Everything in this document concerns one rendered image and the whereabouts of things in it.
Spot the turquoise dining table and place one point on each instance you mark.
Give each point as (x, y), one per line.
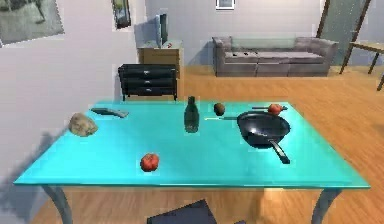
(206, 156)

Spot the dark green bottle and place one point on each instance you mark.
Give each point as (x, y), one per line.
(191, 116)

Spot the brown round potato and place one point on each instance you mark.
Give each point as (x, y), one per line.
(219, 109)

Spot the silver butter knife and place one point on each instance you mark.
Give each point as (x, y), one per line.
(221, 118)

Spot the black chest of drawers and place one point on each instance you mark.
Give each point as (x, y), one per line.
(148, 81)

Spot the large red tomato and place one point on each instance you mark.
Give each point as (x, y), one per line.
(149, 162)

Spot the red small object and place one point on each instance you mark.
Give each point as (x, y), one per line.
(170, 45)

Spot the black frying pan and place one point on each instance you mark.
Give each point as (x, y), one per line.
(263, 128)

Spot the grey spatula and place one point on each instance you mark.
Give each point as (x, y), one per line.
(110, 112)

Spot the small red tomato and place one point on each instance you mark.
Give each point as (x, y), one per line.
(274, 109)

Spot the black television set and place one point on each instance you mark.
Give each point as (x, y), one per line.
(162, 29)

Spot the grey sofa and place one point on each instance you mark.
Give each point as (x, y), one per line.
(273, 56)

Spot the dark grey chair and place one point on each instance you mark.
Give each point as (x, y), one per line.
(186, 215)

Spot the beige bread loaf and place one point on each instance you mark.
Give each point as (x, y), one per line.
(82, 124)

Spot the small white framed picture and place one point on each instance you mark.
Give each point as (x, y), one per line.
(225, 3)

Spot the dark narrow framed picture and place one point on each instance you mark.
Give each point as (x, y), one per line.
(121, 13)

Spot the wooden framed leaning mirror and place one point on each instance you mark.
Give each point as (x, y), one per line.
(340, 30)

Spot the wooden side table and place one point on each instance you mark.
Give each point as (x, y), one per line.
(368, 50)

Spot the large grey framed picture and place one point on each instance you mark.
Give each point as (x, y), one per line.
(28, 20)

